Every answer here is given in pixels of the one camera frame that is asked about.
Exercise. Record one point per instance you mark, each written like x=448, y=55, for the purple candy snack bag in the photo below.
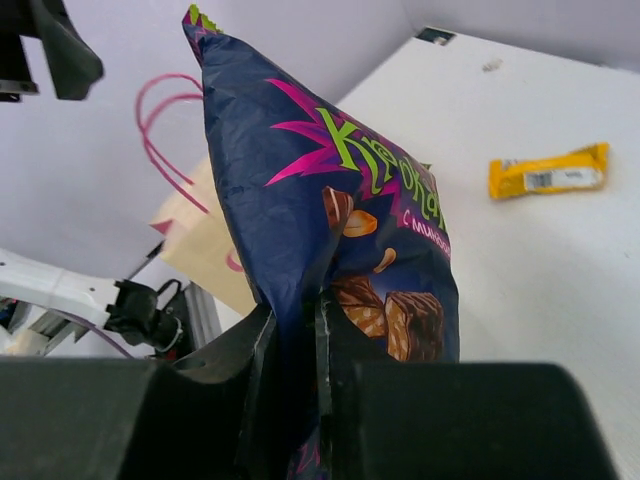
x=315, y=200

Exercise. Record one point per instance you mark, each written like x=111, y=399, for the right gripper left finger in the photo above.
x=231, y=402

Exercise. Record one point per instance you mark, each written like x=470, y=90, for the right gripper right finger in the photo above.
x=375, y=411

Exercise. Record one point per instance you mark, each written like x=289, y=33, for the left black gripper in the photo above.
x=73, y=65

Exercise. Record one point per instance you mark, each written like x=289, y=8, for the yellow snack bar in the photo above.
x=580, y=170

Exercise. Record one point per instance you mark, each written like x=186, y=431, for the pink cream paper bag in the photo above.
x=197, y=242

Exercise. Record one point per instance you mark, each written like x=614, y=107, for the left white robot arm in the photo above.
x=42, y=304

